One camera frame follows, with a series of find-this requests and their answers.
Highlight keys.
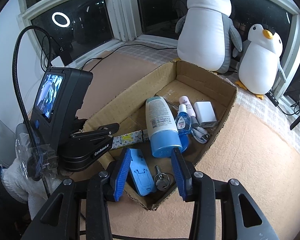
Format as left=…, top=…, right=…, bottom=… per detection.
left=154, top=165, right=170, bottom=191

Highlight small plush penguin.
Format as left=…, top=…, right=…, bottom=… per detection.
left=232, top=23, right=286, bottom=100

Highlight white lotion bottle blue cap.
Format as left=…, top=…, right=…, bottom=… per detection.
left=145, top=96, right=183, bottom=158

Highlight black cable on floor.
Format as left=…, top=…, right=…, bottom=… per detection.
left=39, top=35, right=178, bottom=72

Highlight large plush penguin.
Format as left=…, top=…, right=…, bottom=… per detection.
left=175, top=0, right=243, bottom=74

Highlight black usb hub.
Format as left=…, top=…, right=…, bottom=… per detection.
left=266, top=91, right=279, bottom=107

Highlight white usb cable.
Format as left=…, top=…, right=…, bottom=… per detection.
left=191, top=126, right=211, bottom=145

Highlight black gooseneck cable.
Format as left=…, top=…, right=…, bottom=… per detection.
left=12, top=25, right=53, bottom=198

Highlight small blue sanitizer bottle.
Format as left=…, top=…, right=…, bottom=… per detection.
left=175, top=104, right=192, bottom=135

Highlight white gloved left hand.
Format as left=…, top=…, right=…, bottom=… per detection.
left=0, top=123, right=63, bottom=221

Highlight white wall charger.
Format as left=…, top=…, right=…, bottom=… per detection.
left=193, top=101, right=218, bottom=128

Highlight cardboard box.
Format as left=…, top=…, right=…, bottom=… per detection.
left=83, top=61, right=237, bottom=213

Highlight patterned white lighter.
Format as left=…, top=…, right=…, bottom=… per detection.
left=111, top=129, right=149, bottom=150

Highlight round blue lid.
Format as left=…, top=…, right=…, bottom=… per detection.
left=178, top=134, right=190, bottom=153

